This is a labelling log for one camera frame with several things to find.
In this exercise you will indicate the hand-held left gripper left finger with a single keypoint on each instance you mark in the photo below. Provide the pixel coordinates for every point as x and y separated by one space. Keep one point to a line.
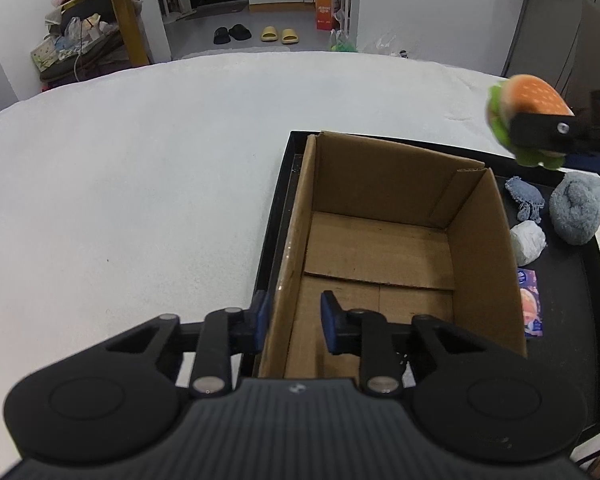
261 321

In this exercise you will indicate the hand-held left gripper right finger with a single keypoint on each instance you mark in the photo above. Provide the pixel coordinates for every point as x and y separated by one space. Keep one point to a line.
330 327

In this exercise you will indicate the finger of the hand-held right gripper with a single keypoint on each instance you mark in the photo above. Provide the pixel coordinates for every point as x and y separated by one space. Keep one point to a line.
595 165
540 130

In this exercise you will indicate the burger plush toy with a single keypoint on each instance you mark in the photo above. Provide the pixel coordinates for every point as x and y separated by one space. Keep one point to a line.
530 95

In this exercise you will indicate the grey-blue towel plush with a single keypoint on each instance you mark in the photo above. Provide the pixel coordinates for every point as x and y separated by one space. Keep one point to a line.
577 210

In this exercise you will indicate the blue jellyfish plush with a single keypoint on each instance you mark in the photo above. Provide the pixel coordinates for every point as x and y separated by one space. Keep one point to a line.
522 195

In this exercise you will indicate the cardboard box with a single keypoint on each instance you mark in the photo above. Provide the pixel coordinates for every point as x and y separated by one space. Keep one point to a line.
380 250

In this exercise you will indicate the white soft wad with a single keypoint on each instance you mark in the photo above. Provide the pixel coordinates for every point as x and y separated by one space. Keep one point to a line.
527 242

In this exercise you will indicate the black tray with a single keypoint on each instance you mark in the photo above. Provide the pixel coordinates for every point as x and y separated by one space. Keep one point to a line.
565 310

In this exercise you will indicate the purple tissue packet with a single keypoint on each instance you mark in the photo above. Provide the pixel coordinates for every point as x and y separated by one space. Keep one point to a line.
530 305

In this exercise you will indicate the grey wardrobe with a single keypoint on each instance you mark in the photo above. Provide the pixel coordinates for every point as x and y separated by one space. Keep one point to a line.
595 50

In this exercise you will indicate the clear plastic bag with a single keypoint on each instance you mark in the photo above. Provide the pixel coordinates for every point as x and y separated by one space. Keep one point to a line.
390 46

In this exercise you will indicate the green plastic bag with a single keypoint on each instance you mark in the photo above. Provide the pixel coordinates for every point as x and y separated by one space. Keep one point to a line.
342 44

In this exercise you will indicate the orange carton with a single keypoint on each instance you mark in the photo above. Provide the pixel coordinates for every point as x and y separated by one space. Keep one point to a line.
325 12

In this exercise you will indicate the yellow slipper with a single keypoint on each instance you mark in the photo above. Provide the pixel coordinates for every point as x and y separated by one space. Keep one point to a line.
290 36
269 35

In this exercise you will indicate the black slipper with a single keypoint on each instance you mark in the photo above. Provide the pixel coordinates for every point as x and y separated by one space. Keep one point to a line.
240 32
221 36

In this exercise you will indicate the yellow round table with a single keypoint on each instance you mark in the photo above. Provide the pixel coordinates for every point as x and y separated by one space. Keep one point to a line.
130 25

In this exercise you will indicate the pile of household clutter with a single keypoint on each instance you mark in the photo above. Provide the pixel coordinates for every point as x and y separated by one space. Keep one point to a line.
75 45

